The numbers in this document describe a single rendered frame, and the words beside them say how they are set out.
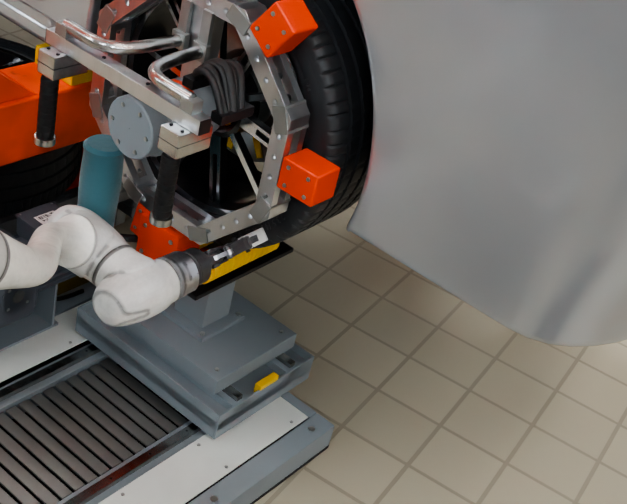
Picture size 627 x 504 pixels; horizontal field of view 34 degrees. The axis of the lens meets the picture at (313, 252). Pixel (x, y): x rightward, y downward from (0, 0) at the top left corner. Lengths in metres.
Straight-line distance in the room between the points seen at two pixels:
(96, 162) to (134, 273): 0.36
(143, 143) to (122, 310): 0.35
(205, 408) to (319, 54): 0.91
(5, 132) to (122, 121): 0.48
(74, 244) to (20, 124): 0.62
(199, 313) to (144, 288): 0.64
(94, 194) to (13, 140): 0.34
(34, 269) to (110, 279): 0.32
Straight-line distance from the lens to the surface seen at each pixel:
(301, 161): 2.00
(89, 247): 1.97
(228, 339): 2.57
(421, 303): 3.29
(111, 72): 2.00
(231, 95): 1.92
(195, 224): 2.23
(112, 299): 1.91
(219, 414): 2.45
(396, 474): 2.68
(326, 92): 2.01
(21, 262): 1.60
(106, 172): 2.22
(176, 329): 2.57
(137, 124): 2.05
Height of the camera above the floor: 1.82
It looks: 33 degrees down
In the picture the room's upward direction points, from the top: 15 degrees clockwise
